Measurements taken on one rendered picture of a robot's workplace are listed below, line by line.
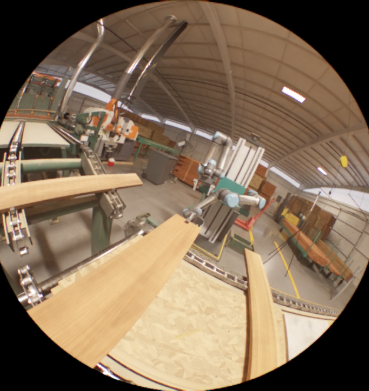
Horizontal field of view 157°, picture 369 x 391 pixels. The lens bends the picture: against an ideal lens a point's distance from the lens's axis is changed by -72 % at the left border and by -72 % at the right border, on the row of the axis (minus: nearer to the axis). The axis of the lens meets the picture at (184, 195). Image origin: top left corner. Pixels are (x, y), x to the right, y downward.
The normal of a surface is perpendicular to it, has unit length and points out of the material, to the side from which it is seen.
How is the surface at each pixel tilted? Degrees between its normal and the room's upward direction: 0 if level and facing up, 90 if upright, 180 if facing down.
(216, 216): 90
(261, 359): 0
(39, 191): 22
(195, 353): 0
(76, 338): 0
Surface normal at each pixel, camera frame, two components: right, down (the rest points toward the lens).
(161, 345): 0.40, -0.87
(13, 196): 0.69, -0.63
